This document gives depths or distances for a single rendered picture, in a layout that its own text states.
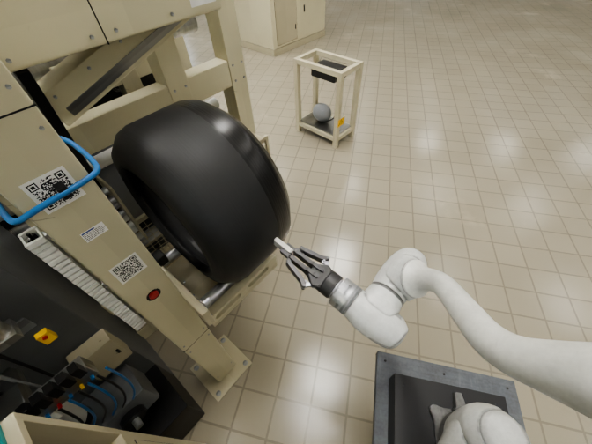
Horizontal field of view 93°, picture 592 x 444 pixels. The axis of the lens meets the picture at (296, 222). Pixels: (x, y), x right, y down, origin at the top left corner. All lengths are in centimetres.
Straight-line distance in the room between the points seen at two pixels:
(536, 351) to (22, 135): 86
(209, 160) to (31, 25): 45
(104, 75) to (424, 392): 144
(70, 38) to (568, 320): 278
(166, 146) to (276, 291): 152
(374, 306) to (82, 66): 105
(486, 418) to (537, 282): 183
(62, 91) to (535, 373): 121
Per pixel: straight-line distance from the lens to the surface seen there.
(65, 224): 76
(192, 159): 74
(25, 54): 92
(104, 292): 93
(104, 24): 96
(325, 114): 333
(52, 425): 88
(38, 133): 67
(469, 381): 138
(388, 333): 79
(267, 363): 194
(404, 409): 116
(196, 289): 128
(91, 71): 110
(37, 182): 70
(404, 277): 80
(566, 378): 52
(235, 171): 75
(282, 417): 188
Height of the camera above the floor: 187
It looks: 50 degrees down
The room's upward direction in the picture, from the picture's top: 3 degrees counter-clockwise
